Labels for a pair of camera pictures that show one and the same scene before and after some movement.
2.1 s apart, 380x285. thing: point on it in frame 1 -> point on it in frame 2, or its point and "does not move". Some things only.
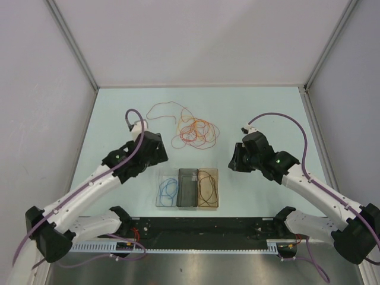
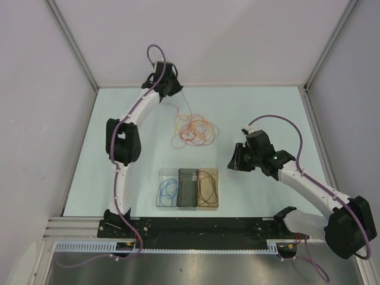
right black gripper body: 243,161 does not move
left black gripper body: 158,156 -> 174,85
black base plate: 191,230 does not move
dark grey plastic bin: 187,193 does not move
